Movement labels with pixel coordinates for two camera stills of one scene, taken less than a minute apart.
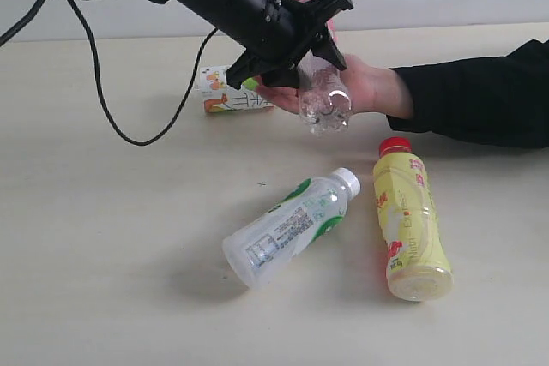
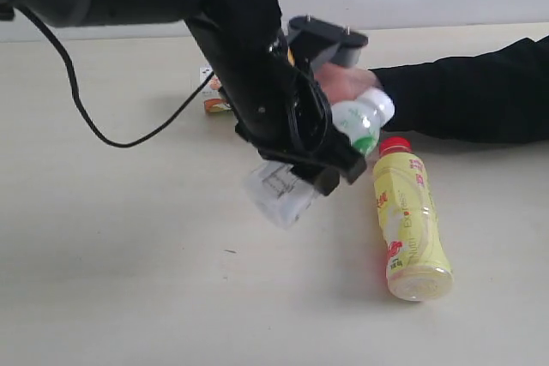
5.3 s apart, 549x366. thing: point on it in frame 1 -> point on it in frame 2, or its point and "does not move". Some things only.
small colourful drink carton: x=220 y=96 does not move
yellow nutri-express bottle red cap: x=418 y=265 does not move
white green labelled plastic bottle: x=303 y=214 -> x=279 y=195
